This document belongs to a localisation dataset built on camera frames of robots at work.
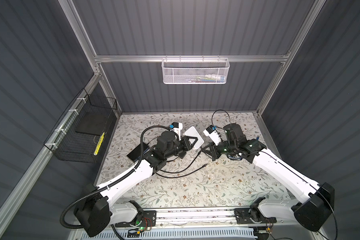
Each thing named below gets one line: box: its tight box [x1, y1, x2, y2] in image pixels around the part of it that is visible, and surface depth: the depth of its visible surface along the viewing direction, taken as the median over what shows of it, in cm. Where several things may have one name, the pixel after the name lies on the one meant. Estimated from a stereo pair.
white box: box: [185, 126, 205, 150], surface depth 75 cm
